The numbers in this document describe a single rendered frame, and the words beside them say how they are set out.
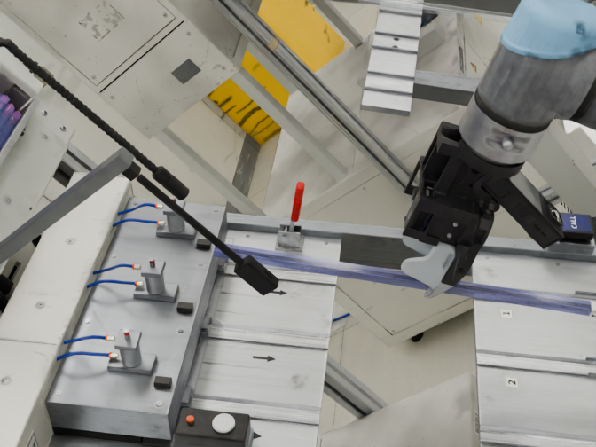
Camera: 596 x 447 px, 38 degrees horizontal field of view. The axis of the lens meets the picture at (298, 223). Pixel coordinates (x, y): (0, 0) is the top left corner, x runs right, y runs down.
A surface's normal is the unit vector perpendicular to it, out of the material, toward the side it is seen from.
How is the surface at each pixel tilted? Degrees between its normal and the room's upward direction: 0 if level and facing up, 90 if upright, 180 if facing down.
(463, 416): 0
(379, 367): 0
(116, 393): 43
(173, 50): 90
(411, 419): 0
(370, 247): 90
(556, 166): 90
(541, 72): 82
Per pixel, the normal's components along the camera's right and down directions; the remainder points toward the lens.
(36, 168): 0.73, -0.44
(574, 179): -0.17, 0.69
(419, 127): -0.67, -0.61
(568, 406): 0.01, -0.74
